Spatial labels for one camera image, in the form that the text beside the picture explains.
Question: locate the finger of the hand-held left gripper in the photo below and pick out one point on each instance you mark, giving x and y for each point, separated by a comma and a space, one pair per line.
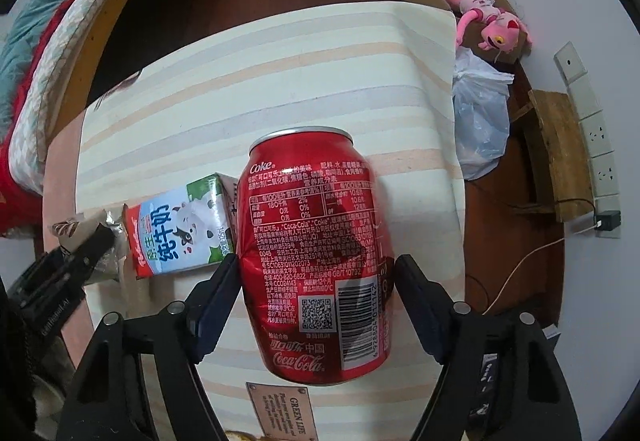
85, 248

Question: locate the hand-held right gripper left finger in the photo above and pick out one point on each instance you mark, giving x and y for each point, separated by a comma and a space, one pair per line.
215, 306

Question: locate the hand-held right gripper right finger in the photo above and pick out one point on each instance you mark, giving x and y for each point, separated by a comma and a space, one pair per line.
420, 306

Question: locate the silver brown snack bag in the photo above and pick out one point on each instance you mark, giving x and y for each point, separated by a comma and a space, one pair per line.
107, 261

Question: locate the red soda can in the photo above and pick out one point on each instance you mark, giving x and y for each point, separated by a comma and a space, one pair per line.
315, 241

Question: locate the pink table cloth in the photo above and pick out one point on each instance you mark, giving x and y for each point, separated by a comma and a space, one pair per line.
62, 181

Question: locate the blue white milk carton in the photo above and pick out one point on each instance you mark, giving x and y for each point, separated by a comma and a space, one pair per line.
185, 226

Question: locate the bed with checkered blanket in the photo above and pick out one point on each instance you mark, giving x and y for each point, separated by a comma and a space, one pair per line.
20, 161

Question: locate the bed with blue quilt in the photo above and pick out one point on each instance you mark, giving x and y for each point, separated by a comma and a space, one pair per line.
60, 71

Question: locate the white plastic bag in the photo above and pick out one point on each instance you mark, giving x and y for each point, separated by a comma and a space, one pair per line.
480, 121

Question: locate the black charger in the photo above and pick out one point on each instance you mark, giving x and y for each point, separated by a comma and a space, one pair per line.
610, 221

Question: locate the wooden stool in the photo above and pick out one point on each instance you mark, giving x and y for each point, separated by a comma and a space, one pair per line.
555, 136

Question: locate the teal quilt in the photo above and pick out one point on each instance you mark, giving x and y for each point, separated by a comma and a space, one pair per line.
45, 16

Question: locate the striped table cloth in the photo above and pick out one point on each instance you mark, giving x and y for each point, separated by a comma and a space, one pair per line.
310, 81

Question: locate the wooden bed frame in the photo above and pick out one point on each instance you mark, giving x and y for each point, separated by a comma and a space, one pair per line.
100, 31

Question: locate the white wall socket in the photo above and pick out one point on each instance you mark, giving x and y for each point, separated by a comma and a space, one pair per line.
596, 135
606, 175

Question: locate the white wall switch plate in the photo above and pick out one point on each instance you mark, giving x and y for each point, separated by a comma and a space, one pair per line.
570, 61
586, 97

